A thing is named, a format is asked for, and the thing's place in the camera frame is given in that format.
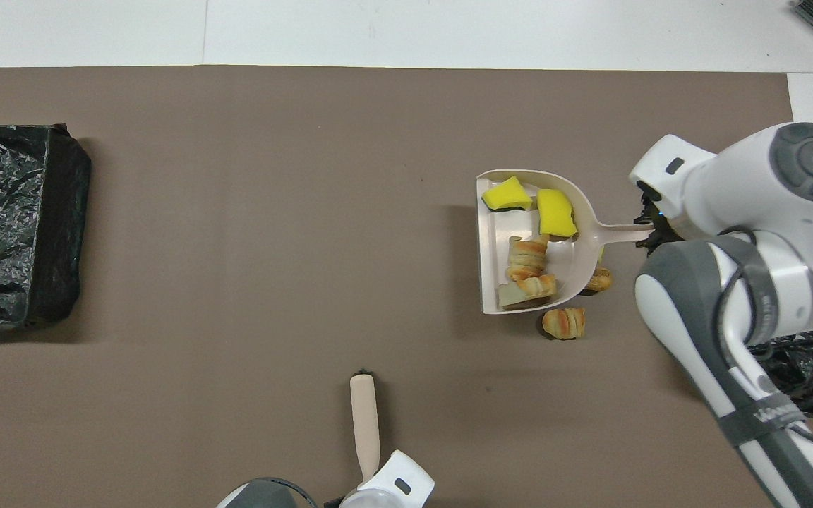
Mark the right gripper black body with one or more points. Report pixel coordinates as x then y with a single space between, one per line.
660 229

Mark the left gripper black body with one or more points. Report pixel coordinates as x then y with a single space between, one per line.
343 503

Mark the beige hand brush black bristles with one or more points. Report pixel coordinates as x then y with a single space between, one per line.
364 416

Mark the notched yellow sponge piece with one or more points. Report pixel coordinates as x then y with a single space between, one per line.
556 212

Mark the elongated striped croissant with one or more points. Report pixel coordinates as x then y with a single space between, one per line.
526 257

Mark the pale bread chunk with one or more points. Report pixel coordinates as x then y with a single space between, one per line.
519 293

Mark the small yellow sponge wedge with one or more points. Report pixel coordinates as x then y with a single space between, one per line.
509 195

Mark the beige plastic dustpan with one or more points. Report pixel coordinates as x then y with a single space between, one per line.
498 240

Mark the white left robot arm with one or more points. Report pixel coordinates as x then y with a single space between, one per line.
396 487

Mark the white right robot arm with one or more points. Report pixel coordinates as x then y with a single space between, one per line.
731 190

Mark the black bag lined bin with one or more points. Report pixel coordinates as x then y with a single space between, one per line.
61 212
802 367

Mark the brown bread bun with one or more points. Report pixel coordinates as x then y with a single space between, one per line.
600 281

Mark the round striped croissant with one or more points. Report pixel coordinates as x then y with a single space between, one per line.
564 322

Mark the large brown paper mat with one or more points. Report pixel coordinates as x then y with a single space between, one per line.
308 176

